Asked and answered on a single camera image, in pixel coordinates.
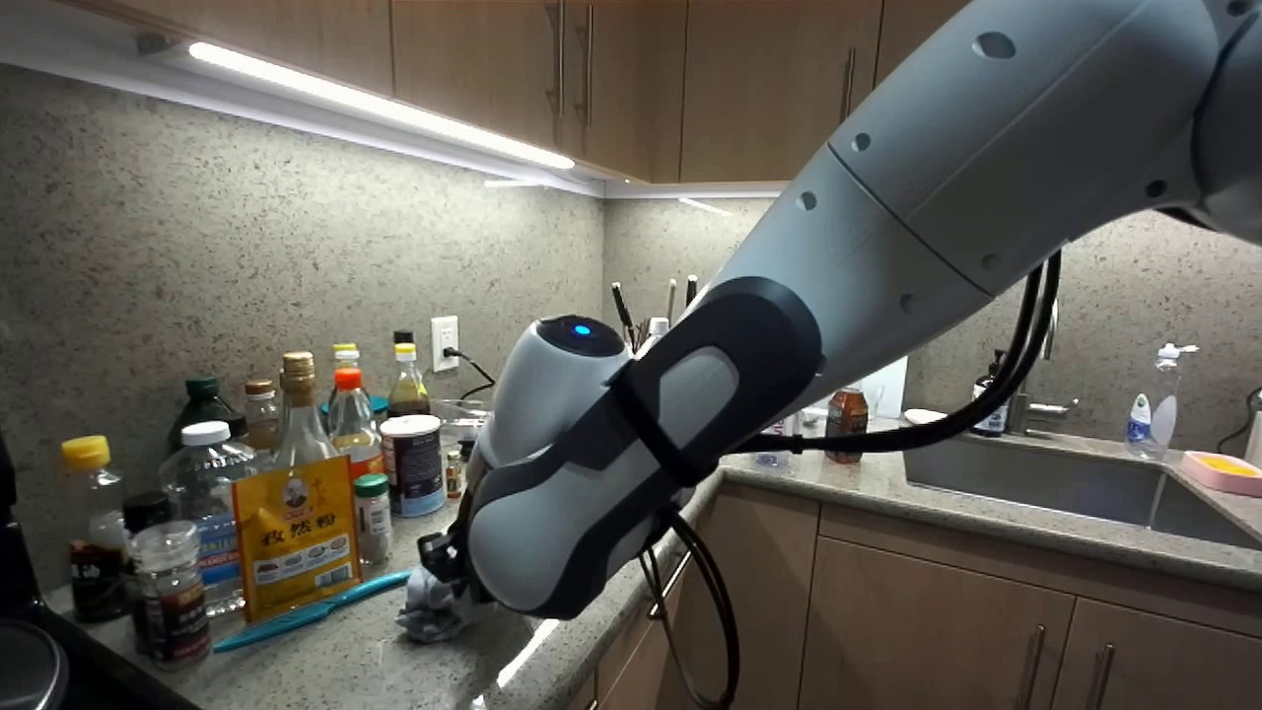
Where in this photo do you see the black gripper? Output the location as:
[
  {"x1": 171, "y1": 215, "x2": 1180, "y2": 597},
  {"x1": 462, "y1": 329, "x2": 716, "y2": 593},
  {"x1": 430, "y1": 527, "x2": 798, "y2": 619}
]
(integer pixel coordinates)
[{"x1": 417, "y1": 527, "x2": 475, "y2": 609}]

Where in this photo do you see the white towel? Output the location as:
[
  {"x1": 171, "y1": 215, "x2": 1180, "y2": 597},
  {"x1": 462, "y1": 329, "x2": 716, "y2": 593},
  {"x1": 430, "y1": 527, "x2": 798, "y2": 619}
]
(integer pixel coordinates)
[{"x1": 400, "y1": 569, "x2": 468, "y2": 644}]

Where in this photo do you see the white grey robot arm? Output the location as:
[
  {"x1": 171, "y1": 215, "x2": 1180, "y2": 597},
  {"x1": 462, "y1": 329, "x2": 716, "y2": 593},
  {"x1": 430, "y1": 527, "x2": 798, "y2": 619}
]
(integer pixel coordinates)
[{"x1": 417, "y1": 0, "x2": 1262, "y2": 619}]

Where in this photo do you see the white lidded jar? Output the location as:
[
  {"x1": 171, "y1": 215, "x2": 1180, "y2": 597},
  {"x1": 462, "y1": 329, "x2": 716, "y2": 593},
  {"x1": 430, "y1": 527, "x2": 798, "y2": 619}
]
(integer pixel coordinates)
[{"x1": 382, "y1": 415, "x2": 447, "y2": 522}]

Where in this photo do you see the yellow seasoning packet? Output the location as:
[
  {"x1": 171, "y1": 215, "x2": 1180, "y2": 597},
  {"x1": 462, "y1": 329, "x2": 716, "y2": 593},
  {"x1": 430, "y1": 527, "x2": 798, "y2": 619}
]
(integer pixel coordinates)
[{"x1": 234, "y1": 456, "x2": 358, "y2": 623}]

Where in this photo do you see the dark spice jar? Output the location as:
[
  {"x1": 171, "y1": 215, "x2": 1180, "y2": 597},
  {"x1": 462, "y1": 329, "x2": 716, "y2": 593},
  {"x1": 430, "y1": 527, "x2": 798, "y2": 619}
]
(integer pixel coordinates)
[{"x1": 131, "y1": 522, "x2": 211, "y2": 666}]

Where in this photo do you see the yellow cap sauce bottle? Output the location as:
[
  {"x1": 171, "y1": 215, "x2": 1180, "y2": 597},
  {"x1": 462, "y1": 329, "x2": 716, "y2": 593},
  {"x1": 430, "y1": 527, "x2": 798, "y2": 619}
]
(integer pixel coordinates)
[{"x1": 58, "y1": 434, "x2": 131, "y2": 623}]

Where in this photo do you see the steel kitchen sink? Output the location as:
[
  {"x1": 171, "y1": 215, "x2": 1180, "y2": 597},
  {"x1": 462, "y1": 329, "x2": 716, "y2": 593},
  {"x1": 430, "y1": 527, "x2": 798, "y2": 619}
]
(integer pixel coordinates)
[{"x1": 905, "y1": 438, "x2": 1257, "y2": 548}]

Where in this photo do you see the blue soap bottle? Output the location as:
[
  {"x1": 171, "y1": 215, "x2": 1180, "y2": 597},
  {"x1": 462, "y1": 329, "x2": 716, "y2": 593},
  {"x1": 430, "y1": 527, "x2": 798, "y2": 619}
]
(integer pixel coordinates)
[{"x1": 1124, "y1": 394, "x2": 1157, "y2": 451}]

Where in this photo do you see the white wall outlet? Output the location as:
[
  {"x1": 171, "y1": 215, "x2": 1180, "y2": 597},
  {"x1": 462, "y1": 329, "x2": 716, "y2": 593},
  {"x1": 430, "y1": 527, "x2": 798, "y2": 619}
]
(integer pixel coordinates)
[{"x1": 430, "y1": 315, "x2": 459, "y2": 376}]

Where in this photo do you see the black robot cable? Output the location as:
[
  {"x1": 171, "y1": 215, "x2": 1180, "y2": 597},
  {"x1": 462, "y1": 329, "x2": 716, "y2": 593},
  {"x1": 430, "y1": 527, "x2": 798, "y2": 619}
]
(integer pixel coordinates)
[{"x1": 635, "y1": 250, "x2": 1065, "y2": 710}]

